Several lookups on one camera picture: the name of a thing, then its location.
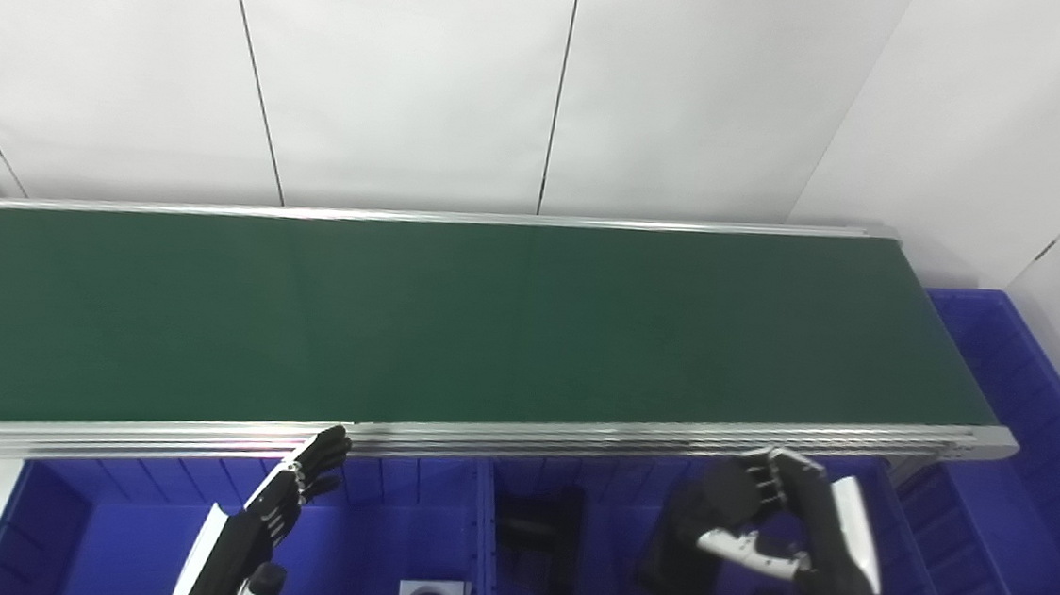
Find green conveyor belt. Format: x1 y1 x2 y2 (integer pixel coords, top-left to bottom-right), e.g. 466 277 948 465
0 157 1037 547
0 169 1013 510

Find blue plastic bin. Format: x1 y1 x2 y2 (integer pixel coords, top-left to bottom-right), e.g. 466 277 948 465
885 283 1060 595
0 424 510 595
469 426 992 595

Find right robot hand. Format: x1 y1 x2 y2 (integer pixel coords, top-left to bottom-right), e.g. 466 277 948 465
694 442 906 595

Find black cylinder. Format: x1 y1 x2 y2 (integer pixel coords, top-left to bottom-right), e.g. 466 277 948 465
638 454 769 595
489 480 588 595

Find aluminium conveyor leg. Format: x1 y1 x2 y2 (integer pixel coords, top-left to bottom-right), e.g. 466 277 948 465
884 453 946 503

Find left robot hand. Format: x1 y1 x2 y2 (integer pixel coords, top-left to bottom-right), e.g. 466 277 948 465
169 414 354 595

